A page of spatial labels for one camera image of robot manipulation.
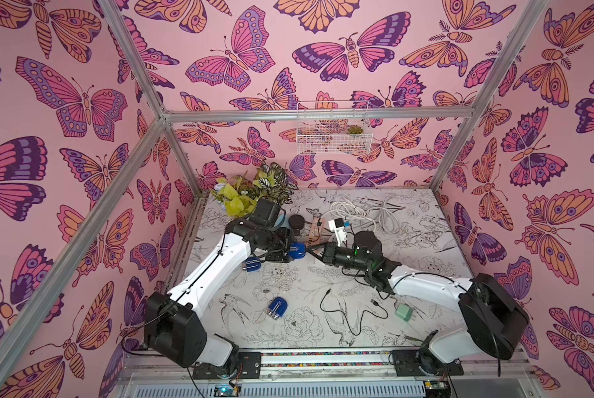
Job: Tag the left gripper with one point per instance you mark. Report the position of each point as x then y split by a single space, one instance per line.
279 257

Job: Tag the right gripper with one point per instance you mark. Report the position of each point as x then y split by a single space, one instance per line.
330 254

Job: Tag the orange power strip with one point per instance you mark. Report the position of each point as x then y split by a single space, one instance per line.
317 233

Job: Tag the green charger adapter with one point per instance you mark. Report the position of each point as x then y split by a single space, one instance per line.
404 312

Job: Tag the blue clip bottom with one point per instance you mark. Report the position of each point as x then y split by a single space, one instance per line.
277 308

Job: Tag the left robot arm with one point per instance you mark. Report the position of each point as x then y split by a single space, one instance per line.
173 321

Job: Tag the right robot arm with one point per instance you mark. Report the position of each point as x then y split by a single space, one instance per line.
492 322

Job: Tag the potted green plant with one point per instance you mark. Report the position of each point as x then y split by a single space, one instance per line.
239 195

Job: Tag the small succulent in basket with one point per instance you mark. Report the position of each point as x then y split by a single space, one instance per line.
355 130

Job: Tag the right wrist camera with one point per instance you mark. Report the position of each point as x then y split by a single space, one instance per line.
338 228

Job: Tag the white wire basket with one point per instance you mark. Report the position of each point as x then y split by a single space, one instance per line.
324 131

